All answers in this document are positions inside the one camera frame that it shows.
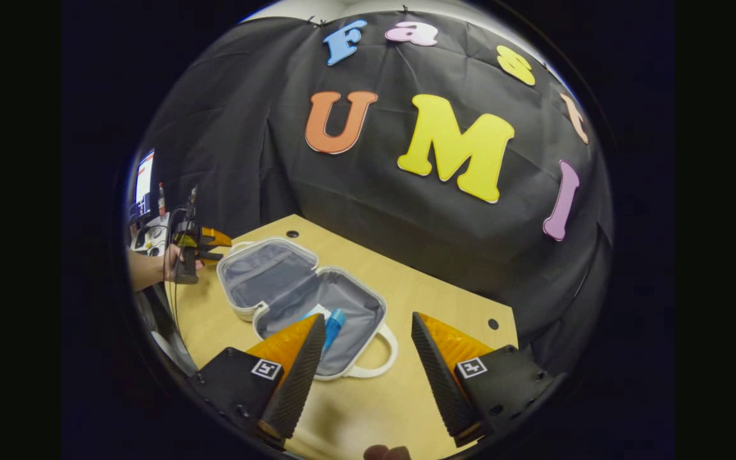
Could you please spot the blue skin care tube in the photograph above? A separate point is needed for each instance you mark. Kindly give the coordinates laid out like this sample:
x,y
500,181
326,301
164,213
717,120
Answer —
x,y
335,322

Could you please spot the white teal skin care packet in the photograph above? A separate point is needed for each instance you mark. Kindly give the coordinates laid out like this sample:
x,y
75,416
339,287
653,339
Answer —
x,y
317,313

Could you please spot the computer monitor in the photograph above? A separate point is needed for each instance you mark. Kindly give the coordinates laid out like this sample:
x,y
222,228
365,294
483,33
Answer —
x,y
144,182

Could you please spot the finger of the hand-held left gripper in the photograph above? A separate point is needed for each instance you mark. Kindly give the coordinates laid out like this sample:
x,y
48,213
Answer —
x,y
214,237
209,256

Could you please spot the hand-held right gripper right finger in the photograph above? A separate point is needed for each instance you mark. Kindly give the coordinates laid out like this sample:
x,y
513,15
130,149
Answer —
x,y
441,383

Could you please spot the white hard-shell suitcase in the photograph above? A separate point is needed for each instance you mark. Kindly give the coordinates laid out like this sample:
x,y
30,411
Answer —
x,y
278,281

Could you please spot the white side table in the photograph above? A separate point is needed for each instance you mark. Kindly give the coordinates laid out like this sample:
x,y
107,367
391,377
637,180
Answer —
x,y
151,239

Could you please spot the red bottle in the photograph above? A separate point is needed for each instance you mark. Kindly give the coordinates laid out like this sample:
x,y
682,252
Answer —
x,y
161,203

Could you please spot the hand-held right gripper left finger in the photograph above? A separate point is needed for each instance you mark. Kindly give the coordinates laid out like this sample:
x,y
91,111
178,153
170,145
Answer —
x,y
298,383

